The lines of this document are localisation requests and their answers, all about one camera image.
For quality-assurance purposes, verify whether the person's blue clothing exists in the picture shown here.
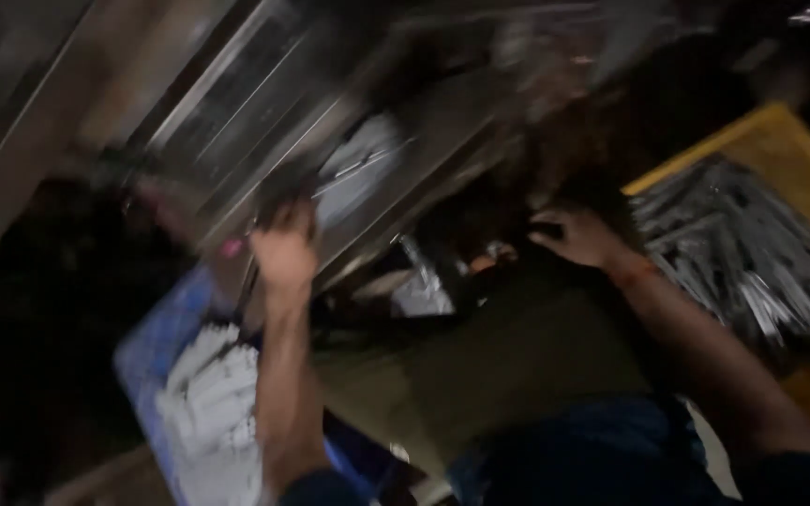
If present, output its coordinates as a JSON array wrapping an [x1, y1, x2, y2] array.
[[278, 394, 810, 506]]

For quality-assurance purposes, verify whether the person's right hand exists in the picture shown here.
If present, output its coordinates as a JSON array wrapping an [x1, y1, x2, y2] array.
[[528, 205, 632, 271]]

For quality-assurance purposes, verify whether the person's left hand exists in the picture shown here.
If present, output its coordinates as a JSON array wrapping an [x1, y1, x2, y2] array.
[[249, 199, 320, 299]]

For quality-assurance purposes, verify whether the yellow crate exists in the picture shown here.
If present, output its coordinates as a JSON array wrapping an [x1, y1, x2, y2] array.
[[622, 102, 810, 451]]

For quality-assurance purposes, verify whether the pile of white pieces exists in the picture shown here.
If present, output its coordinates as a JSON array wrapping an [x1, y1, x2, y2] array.
[[155, 322, 269, 506]]

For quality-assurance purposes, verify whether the blue crate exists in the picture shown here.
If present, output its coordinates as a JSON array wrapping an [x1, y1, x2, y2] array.
[[112, 263, 406, 506]]

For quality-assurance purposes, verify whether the pile of grey metal strips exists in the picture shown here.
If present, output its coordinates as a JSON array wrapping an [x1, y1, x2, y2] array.
[[629, 156, 810, 352]]

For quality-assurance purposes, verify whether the steel machine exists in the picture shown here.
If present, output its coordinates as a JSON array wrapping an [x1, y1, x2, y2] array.
[[0, 0, 659, 324]]

